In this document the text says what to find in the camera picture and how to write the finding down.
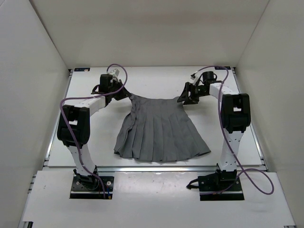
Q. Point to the blue table label left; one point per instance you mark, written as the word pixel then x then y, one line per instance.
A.
pixel 81 69

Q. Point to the blue table label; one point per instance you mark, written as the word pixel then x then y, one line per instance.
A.
pixel 222 68
pixel 81 69

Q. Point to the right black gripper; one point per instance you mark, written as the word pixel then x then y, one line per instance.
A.
pixel 185 98

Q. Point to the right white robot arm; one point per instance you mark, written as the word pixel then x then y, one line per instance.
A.
pixel 234 118

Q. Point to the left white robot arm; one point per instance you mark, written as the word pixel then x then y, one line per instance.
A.
pixel 74 125

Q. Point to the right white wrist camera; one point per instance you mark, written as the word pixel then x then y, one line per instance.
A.
pixel 195 79

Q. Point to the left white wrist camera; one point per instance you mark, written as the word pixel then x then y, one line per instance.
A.
pixel 114 72

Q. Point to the blue table label right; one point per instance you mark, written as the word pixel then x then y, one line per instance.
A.
pixel 222 68

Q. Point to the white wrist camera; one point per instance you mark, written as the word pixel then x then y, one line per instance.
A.
pixel 114 72
pixel 195 79

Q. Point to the grey pleated skirt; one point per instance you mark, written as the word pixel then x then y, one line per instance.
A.
pixel 158 130

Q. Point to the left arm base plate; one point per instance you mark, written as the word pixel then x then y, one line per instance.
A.
pixel 88 187

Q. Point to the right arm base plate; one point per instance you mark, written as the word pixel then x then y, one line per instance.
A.
pixel 211 188

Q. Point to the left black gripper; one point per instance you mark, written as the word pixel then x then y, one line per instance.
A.
pixel 124 94

